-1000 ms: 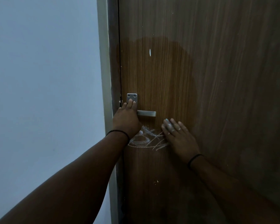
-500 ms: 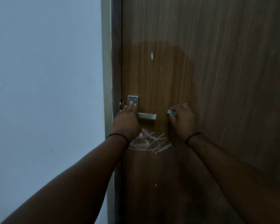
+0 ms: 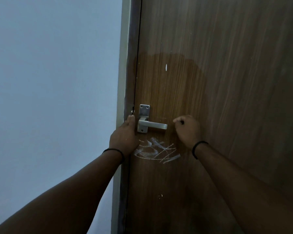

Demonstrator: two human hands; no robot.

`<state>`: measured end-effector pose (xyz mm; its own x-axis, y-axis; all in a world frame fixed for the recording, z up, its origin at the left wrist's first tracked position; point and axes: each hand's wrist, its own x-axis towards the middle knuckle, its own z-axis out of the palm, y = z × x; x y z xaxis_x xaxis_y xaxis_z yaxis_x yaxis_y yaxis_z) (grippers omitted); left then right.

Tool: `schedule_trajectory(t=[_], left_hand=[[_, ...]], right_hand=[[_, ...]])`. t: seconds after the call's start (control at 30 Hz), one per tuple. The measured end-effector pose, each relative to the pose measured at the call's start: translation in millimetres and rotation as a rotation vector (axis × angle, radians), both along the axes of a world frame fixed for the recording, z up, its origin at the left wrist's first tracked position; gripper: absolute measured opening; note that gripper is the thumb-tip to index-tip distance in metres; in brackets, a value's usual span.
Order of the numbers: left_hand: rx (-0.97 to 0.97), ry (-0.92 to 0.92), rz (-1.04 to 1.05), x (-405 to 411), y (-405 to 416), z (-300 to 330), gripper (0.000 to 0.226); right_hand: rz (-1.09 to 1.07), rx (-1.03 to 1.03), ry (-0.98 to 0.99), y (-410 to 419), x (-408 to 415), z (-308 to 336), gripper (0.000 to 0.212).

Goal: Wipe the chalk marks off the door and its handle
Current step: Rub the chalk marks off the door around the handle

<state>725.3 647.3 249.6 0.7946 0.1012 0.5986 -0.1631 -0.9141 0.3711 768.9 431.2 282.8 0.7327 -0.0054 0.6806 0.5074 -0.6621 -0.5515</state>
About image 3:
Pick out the person's left hand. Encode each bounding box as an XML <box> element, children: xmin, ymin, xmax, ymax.
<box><xmin>108</xmin><ymin>115</ymin><xmax>140</xmax><ymax>158</ymax></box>

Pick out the person's right hand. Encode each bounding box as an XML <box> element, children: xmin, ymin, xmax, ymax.
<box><xmin>173</xmin><ymin>115</ymin><xmax>202</xmax><ymax>150</ymax></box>

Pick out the silver door handle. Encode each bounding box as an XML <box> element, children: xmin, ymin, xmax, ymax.
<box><xmin>137</xmin><ymin>104</ymin><xmax>168</xmax><ymax>134</ymax></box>

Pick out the brown wooden door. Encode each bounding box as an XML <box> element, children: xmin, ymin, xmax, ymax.
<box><xmin>124</xmin><ymin>0</ymin><xmax>293</xmax><ymax>234</ymax></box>

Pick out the person's left forearm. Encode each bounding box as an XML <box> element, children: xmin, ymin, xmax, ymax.
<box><xmin>0</xmin><ymin>150</ymin><xmax>124</xmax><ymax>234</ymax></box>

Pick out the person's right forearm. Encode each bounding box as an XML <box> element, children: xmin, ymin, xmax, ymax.
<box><xmin>194</xmin><ymin>143</ymin><xmax>293</xmax><ymax>234</ymax></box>

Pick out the black wristband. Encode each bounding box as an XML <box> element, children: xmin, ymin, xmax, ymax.
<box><xmin>192</xmin><ymin>140</ymin><xmax>209</xmax><ymax>160</ymax></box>
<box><xmin>102</xmin><ymin>148</ymin><xmax>125</xmax><ymax>165</ymax></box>

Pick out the brown door frame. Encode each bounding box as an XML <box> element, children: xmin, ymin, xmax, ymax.
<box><xmin>111</xmin><ymin>0</ymin><xmax>143</xmax><ymax>234</ymax></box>

